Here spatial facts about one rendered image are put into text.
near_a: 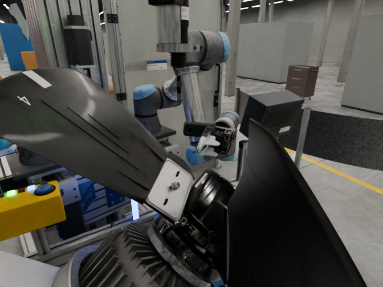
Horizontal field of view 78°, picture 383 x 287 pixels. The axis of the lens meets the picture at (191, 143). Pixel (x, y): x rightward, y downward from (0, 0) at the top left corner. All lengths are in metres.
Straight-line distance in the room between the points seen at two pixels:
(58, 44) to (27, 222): 0.74
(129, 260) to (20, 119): 0.23
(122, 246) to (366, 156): 2.11
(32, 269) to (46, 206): 0.36
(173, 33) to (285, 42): 9.84
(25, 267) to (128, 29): 2.02
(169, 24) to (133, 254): 0.33
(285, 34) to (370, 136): 8.21
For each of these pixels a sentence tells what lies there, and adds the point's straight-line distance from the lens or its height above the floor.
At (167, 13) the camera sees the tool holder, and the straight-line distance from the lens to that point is 0.38.
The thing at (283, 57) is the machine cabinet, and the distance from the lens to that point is 10.20.
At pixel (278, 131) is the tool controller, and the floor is 1.08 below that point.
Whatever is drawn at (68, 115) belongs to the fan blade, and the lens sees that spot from 0.36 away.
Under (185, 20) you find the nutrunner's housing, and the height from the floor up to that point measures 1.50.
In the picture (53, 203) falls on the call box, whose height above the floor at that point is 1.05.
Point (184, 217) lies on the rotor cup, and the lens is 0.41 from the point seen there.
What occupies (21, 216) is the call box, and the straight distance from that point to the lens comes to 0.80.
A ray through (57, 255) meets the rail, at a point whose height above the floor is 0.83.
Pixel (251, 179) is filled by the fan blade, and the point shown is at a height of 1.38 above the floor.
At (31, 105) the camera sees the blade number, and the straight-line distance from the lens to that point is 0.35.
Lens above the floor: 1.46
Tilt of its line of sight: 23 degrees down
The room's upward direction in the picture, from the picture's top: straight up
